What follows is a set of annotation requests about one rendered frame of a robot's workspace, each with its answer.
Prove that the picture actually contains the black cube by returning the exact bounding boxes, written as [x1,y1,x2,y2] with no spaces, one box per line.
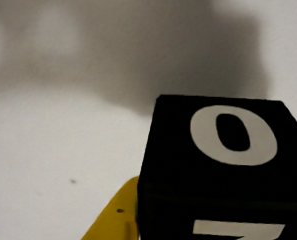
[137,94,297,240]

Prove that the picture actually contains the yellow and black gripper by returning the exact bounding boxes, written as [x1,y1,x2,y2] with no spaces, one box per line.
[80,176,140,240]

